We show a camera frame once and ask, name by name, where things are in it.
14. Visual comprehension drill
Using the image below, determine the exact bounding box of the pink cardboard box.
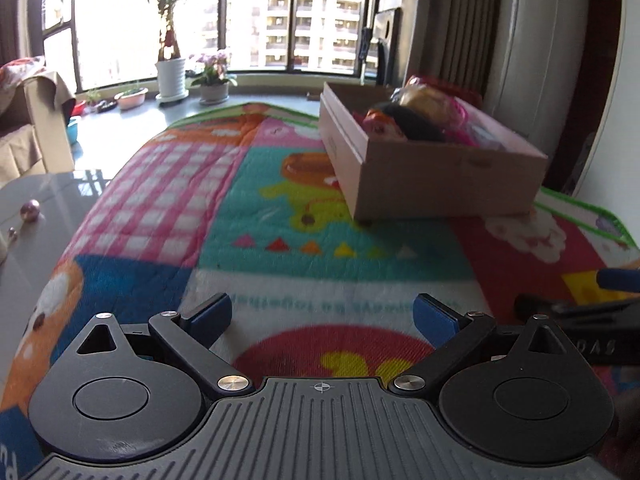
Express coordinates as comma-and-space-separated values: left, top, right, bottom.
319, 84, 548, 220

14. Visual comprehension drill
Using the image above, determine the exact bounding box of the pink toy basket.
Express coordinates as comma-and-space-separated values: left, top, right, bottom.
442, 98, 504, 151

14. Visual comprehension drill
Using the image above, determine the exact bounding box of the black plush toy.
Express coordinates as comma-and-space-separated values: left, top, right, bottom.
374, 102, 445, 143

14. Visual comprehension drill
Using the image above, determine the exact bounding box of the small packaged bread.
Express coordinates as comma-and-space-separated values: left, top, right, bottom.
361, 108, 407, 142

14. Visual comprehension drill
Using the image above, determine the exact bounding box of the large packaged bread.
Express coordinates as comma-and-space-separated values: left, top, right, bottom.
392, 76, 454, 127

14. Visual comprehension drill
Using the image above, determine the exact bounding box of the colourful cartoon play mat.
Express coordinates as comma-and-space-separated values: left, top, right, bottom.
1, 103, 639, 479

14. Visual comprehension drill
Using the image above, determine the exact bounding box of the pink metallic ball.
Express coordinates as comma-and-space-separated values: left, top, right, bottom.
20, 200, 41, 223

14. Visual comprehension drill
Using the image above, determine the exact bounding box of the white air conditioner column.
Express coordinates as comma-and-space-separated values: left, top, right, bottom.
484, 0, 588, 156

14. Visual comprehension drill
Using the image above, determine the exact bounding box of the blue plastic basin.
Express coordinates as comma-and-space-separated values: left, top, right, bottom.
66, 116, 79, 145

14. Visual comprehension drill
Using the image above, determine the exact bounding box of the small planter bowl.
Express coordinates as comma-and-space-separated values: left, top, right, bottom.
114, 87, 149, 112

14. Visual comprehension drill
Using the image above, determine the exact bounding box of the pink flower pot plant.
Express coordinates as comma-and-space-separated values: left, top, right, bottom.
191, 50, 238, 105

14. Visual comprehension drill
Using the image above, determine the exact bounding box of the beige sofa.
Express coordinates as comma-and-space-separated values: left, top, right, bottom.
0, 56, 76, 185

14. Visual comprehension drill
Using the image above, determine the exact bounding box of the tall plant white pot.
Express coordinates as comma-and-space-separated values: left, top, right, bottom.
155, 0, 188, 104

